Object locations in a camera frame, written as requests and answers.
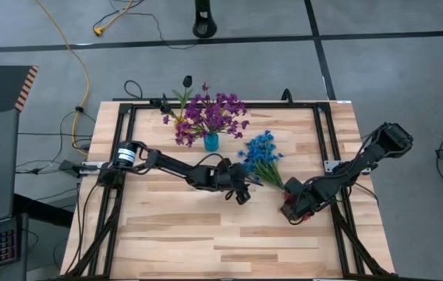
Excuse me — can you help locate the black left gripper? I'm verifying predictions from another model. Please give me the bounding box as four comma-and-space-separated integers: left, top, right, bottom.
205, 158, 264, 193

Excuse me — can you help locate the white power strip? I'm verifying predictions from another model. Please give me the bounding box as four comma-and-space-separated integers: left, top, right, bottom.
79, 162, 104, 176

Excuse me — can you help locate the black aluminium table frame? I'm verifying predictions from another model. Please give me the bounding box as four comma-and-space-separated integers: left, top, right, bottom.
63, 100, 396, 280

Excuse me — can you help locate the long yellow cable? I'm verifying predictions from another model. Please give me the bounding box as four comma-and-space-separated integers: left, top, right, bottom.
34, 0, 92, 157

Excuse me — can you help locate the black round stand base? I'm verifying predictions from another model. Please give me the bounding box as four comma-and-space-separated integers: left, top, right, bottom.
192, 0, 218, 39

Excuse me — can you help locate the purple artificial flower bunch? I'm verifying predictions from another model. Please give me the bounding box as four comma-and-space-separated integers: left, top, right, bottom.
161, 111, 209, 148
190, 81, 250, 141

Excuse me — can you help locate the blue glass vase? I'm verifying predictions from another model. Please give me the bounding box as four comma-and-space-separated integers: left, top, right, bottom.
203, 132, 220, 153

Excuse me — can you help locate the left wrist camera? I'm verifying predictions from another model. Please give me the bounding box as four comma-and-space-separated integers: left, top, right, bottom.
235, 189, 253, 206

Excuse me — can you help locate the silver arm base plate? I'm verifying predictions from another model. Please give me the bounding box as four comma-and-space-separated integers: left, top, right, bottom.
323, 159, 373, 175

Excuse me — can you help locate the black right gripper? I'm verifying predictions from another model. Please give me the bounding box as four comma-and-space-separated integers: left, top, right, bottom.
279, 176, 334, 224

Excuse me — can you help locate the yellow cable with plug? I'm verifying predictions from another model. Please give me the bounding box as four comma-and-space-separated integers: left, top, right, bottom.
92, 0, 135, 37

